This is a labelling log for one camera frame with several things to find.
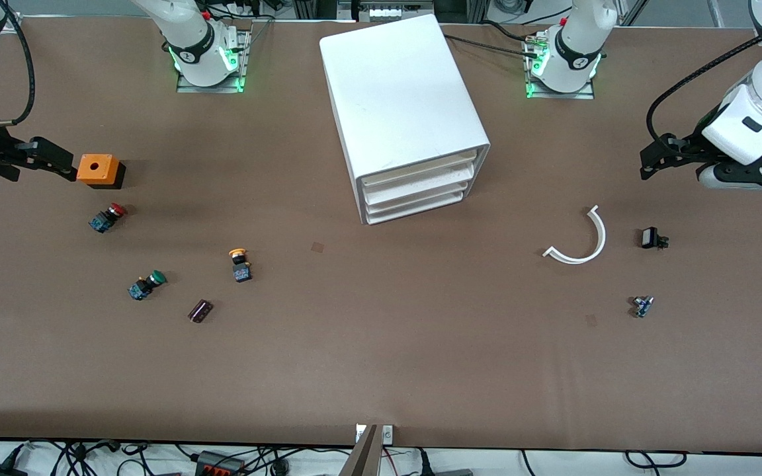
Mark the black looped floor cable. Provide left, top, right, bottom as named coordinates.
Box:
left=624, top=450, right=688, bottom=469

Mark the black left camera mount bracket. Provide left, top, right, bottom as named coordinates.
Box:
left=712, top=136, right=762, bottom=189

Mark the grey centre beam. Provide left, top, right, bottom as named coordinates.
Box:
left=338, top=424, right=382, bottom=476

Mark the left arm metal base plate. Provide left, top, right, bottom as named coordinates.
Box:
left=525, top=30, right=597, bottom=100

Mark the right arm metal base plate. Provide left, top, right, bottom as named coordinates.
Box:
left=176, top=30, right=251, bottom=93

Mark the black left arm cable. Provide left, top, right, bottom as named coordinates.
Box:
left=646, top=33, right=762, bottom=143

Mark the black cable to base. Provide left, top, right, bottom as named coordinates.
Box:
left=446, top=33, right=540, bottom=60

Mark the red push button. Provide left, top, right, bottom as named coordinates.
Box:
left=88, top=203, right=128, bottom=233

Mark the orange box with hole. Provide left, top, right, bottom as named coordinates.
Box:
left=76, top=154, right=126, bottom=190

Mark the black power strip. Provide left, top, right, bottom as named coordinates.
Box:
left=194, top=450, right=247, bottom=476

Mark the white curved plastic strip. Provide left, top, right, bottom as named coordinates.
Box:
left=542, top=205, right=607, bottom=265

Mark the green push button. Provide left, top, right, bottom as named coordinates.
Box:
left=128, top=270, right=167, bottom=301

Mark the yellow push button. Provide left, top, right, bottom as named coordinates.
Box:
left=228, top=248, right=253, bottom=284

